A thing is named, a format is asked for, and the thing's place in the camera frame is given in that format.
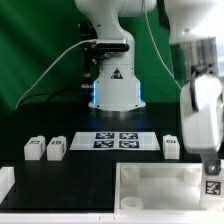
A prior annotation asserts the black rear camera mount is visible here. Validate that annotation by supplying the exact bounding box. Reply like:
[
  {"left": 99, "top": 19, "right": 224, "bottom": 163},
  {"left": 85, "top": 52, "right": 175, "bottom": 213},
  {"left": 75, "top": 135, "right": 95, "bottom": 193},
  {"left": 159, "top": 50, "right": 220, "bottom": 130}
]
[{"left": 78, "top": 20, "right": 129, "bottom": 88}]

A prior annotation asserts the white square tabletop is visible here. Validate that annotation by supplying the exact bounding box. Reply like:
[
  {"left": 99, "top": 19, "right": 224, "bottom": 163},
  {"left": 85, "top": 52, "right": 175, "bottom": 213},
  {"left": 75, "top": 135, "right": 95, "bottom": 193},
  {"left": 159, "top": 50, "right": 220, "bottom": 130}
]
[{"left": 114, "top": 161, "right": 224, "bottom": 214}]

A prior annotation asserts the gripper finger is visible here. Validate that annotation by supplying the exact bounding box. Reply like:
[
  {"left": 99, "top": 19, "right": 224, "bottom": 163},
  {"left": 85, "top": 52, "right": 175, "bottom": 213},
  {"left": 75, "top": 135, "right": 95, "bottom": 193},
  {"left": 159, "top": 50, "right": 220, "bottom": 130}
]
[{"left": 201, "top": 153, "right": 221, "bottom": 176}]

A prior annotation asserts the white left obstacle block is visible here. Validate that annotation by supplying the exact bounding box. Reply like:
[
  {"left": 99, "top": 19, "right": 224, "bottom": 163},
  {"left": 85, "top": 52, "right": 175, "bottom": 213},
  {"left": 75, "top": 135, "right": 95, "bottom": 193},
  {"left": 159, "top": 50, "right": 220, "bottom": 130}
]
[{"left": 0, "top": 167, "right": 15, "bottom": 204}]

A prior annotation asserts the white camera cable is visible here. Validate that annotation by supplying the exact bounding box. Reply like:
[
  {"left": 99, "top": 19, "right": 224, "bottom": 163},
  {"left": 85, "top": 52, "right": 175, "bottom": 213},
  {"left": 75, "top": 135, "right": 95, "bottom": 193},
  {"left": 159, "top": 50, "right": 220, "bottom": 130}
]
[{"left": 15, "top": 39, "right": 98, "bottom": 110}]

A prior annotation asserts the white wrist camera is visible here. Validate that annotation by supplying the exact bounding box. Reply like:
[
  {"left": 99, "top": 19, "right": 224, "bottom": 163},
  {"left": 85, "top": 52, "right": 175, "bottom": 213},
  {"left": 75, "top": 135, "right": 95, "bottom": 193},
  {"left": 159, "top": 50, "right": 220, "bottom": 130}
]
[{"left": 190, "top": 65, "right": 213, "bottom": 112}]

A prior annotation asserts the white sheet with tags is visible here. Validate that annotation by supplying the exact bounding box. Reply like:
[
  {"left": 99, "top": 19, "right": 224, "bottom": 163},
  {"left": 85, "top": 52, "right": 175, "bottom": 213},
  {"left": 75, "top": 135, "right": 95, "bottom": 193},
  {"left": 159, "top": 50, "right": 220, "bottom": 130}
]
[{"left": 70, "top": 132, "right": 160, "bottom": 151}]

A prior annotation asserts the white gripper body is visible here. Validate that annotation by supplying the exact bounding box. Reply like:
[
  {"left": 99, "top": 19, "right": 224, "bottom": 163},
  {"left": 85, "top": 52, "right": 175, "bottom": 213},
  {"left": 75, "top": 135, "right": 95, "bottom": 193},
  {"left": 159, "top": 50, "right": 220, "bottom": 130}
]
[{"left": 180, "top": 76, "right": 224, "bottom": 154}]

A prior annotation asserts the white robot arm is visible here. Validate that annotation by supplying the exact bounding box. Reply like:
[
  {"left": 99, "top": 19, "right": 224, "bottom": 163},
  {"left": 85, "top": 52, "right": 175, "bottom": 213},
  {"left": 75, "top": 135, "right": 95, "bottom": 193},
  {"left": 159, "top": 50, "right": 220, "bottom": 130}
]
[{"left": 74, "top": 0, "right": 224, "bottom": 175}]

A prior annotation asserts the black cable on table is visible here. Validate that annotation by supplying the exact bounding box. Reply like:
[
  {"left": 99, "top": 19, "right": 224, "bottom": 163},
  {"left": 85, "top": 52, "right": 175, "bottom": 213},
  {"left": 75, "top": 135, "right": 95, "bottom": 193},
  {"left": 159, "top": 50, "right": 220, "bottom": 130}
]
[{"left": 16, "top": 85, "right": 93, "bottom": 109}]

